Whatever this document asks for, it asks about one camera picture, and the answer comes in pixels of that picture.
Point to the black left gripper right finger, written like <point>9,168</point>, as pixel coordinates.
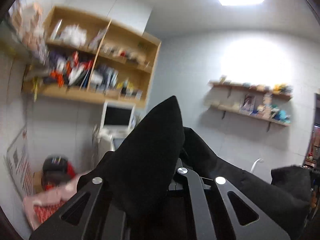
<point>201,208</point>

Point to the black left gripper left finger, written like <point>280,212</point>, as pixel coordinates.
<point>89,214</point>

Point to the black jacket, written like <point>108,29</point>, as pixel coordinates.
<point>140,171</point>

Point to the white clothes hanger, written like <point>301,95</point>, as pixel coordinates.
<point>256,162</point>

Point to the pink polka dot blanket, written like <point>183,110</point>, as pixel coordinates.
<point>39,207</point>

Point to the dark cap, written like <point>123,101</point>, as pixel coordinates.
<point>56,170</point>

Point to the white medical device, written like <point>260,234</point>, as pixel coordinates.
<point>110,140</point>

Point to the white monitor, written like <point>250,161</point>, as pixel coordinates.
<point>117,116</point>

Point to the upper small wall shelf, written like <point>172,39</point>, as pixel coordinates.
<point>247,88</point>

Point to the large wooden wall shelf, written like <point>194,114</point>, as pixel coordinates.
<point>93,59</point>

